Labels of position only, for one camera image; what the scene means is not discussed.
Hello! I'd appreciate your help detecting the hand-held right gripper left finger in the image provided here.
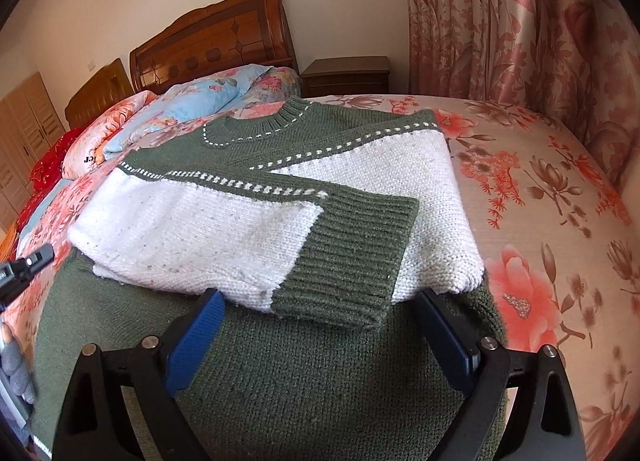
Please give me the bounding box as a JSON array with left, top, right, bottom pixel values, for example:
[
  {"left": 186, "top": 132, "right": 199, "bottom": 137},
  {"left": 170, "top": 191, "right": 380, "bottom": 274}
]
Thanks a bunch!
[{"left": 51, "top": 287, "right": 227, "bottom": 461}]

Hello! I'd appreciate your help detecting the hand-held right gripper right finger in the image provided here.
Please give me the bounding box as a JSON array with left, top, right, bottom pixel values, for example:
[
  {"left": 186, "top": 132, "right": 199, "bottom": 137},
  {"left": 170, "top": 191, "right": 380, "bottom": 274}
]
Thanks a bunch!
[{"left": 414, "top": 287, "right": 587, "bottom": 461}]

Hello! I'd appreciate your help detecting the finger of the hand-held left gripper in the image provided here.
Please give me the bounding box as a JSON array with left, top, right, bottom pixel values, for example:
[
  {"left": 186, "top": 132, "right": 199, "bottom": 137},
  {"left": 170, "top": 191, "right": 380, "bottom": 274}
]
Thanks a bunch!
[{"left": 0, "top": 245, "right": 55, "bottom": 309}]

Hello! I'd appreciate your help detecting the green and white knit sweater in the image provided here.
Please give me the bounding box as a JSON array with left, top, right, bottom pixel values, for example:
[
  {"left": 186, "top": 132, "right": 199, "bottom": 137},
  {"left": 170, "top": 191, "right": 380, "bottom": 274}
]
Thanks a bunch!
[{"left": 30, "top": 95, "right": 508, "bottom": 461}]

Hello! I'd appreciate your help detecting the person's left hand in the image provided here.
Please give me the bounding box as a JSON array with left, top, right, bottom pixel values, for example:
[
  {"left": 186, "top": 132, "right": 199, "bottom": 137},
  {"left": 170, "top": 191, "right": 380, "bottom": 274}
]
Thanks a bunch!
[{"left": 0, "top": 326, "right": 37, "bottom": 404}]

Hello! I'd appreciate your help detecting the red cloth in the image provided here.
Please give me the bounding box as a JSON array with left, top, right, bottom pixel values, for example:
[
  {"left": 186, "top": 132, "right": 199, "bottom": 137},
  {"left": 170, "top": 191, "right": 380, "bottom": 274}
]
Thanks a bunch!
[{"left": 29, "top": 128, "right": 76, "bottom": 192}]

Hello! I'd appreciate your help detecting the light wooden wardrobe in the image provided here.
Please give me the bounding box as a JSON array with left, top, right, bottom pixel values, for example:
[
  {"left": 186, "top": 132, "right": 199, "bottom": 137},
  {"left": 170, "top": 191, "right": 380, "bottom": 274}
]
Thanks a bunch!
[{"left": 0, "top": 72, "right": 66, "bottom": 232}]

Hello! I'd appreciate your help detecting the orange floral quilt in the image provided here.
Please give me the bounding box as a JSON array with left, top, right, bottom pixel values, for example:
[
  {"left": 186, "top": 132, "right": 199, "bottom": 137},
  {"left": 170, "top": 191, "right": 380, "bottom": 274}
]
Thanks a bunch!
[{"left": 62, "top": 91, "right": 161, "bottom": 182}]

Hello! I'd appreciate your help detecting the bed with floral sheet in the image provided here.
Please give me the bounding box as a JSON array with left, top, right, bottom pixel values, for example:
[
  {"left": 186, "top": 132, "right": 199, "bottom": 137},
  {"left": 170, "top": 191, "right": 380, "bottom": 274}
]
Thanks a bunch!
[{"left": 0, "top": 93, "right": 640, "bottom": 461}]

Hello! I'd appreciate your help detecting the small wooden headboard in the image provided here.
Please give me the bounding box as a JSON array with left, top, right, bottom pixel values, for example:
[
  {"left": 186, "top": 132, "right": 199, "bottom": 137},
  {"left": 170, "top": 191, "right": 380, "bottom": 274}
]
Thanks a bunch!
[{"left": 64, "top": 58, "right": 135, "bottom": 129}]

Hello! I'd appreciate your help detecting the dark wooden nightstand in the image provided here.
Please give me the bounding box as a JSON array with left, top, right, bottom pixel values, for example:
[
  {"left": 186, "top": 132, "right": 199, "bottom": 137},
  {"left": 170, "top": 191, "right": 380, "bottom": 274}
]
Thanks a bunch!
[{"left": 300, "top": 57, "right": 391, "bottom": 98}]

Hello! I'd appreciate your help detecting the large carved wooden headboard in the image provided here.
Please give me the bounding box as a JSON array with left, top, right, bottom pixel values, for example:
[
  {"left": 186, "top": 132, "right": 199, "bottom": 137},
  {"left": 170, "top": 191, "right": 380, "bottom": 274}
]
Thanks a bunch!
[{"left": 129, "top": 0, "right": 300, "bottom": 94}]

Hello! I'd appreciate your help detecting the pink floral curtain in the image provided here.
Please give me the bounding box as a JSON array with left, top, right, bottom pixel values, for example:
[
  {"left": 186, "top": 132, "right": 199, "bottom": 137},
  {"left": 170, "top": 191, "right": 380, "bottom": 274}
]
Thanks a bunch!
[{"left": 397, "top": 0, "right": 640, "bottom": 192}]

